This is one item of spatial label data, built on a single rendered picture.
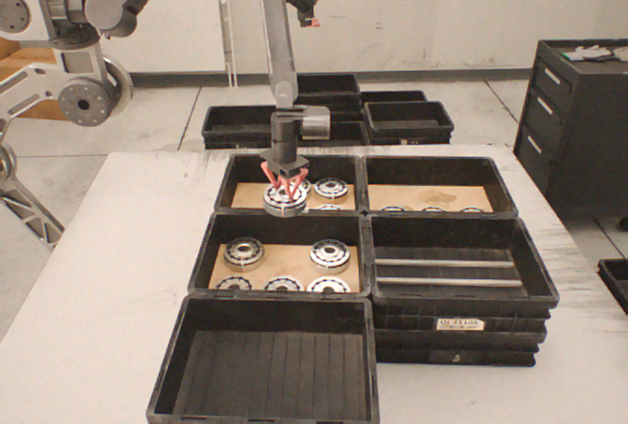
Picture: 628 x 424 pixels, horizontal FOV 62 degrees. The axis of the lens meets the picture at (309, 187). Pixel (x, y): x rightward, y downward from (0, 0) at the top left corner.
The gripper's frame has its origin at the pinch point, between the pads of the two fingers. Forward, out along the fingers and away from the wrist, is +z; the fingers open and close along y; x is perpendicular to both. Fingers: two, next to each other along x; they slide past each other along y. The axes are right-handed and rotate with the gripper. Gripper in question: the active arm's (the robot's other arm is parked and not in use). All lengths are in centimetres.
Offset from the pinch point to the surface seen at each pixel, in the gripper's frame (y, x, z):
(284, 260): -0.2, 0.2, 21.7
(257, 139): 99, -65, 51
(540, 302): -55, -24, 10
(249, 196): 29.2, -10.5, 22.3
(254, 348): -17.6, 23.0, 21.9
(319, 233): -1.8, -10.3, 17.2
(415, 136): 50, -123, 49
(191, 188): 63, -9, 36
